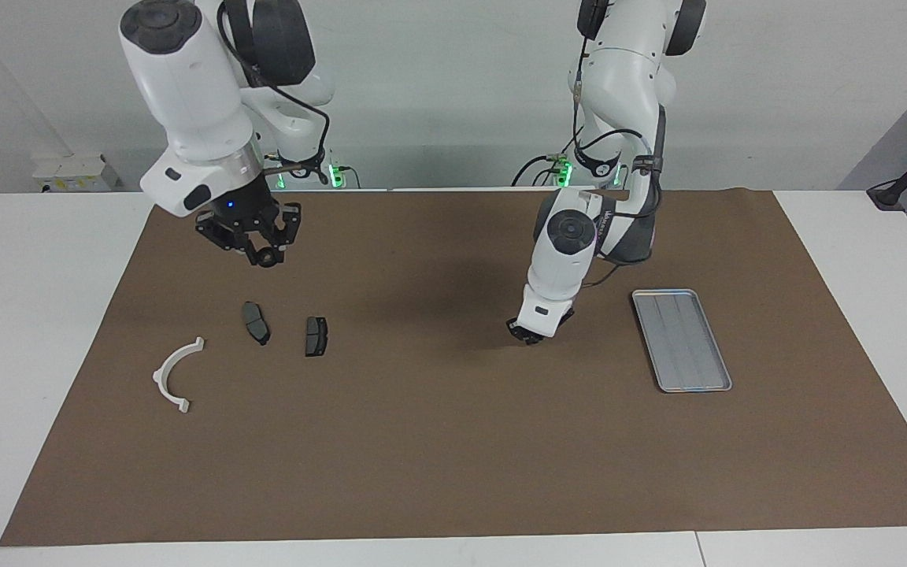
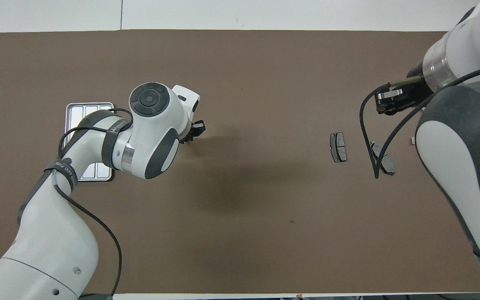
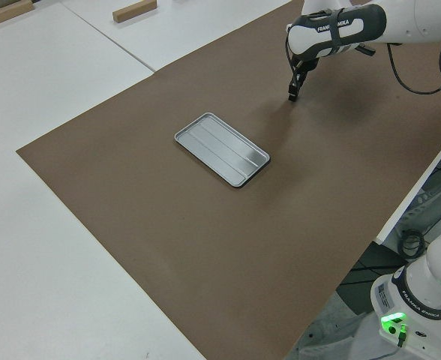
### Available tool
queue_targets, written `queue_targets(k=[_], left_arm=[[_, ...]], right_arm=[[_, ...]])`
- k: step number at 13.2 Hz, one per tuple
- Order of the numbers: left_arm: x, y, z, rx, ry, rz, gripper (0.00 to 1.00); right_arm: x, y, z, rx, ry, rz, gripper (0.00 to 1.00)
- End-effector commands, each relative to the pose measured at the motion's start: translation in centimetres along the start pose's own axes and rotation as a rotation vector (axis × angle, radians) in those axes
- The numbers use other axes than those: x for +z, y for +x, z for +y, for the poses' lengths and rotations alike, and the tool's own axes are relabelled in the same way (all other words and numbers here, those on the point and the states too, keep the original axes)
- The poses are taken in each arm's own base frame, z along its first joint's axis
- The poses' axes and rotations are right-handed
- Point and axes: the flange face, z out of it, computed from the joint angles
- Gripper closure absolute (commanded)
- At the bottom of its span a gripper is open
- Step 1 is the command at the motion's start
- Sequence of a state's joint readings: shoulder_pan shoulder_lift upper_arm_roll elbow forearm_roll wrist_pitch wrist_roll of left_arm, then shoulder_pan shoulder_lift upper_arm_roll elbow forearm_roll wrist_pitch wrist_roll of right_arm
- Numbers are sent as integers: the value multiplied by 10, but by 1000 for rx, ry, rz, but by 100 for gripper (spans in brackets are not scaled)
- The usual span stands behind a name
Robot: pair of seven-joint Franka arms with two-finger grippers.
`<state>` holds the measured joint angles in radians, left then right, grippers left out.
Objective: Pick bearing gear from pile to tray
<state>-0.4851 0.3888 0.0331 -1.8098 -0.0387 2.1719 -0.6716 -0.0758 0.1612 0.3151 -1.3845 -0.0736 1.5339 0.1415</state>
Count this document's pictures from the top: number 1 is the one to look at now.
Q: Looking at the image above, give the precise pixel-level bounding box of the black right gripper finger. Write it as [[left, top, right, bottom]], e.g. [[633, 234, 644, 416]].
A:
[[194, 220, 262, 265], [268, 202, 303, 265]]

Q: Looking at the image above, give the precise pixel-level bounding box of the silver ribbed metal tray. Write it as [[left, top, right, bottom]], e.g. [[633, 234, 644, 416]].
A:
[[631, 288, 733, 394]]

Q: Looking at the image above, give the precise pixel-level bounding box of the angled dark grey brake pad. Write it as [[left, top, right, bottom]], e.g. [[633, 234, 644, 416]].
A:
[[242, 301, 272, 347]]

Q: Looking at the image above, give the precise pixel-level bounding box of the brown paper table mat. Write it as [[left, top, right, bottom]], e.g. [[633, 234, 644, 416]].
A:
[[0, 189, 907, 547]]

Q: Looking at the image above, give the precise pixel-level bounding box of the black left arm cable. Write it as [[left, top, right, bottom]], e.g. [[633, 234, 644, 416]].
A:
[[571, 35, 665, 289]]

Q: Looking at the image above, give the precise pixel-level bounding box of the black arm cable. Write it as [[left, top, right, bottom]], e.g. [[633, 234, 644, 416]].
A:
[[571, 35, 665, 289], [217, 0, 333, 171]]

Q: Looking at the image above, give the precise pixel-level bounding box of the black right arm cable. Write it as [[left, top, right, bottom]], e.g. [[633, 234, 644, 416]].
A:
[[217, 0, 333, 171]]

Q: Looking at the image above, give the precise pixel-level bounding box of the white semicircular plastic bracket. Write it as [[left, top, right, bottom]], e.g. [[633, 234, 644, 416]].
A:
[[152, 336, 206, 414]]

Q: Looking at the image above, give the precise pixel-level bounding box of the white wall socket box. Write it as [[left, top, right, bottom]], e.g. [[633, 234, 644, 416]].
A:
[[32, 154, 120, 195]]

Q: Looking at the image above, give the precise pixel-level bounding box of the black base cable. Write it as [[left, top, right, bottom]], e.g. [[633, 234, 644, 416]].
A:
[[511, 150, 580, 188]]

